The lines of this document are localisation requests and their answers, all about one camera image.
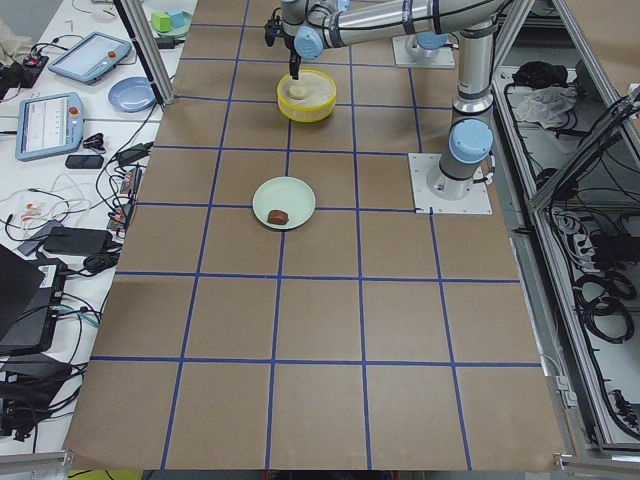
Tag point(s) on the green and blue blocks plate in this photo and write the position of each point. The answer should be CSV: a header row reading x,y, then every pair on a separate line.
x,y
173,23

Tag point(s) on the cream white bun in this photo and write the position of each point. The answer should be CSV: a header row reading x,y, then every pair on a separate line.
x,y
298,92

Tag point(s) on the black power brick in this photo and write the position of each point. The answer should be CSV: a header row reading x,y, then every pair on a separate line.
x,y
77,241

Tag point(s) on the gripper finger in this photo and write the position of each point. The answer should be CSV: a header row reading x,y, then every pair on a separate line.
x,y
294,65

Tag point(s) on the black laptop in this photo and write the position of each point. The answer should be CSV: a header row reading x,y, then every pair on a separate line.
x,y
30,292

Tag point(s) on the teach pendant tablet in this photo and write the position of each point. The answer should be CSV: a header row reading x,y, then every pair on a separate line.
x,y
91,58
49,126

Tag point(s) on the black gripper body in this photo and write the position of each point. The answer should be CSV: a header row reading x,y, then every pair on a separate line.
x,y
290,41

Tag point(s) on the upper teach pendant tablet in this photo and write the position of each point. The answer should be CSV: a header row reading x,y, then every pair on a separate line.
x,y
91,58

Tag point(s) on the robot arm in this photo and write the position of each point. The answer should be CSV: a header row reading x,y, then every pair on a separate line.
x,y
309,28

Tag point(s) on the aluminium frame post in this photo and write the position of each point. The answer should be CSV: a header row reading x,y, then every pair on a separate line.
x,y
139,31

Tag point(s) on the light green plate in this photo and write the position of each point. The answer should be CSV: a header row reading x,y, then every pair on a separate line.
x,y
285,193

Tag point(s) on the bottom yellow steamer layer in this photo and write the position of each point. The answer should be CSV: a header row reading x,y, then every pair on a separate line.
x,y
308,99

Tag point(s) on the blue plate on desk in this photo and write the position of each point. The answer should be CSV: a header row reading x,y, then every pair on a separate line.
x,y
132,95

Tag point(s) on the lower teach pendant tablet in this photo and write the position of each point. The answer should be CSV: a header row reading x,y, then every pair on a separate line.
x,y
49,126

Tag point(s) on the brown bun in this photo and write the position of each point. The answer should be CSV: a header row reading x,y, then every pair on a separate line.
x,y
278,217

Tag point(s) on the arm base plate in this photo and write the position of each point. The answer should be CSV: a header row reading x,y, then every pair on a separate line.
x,y
434,193
424,50

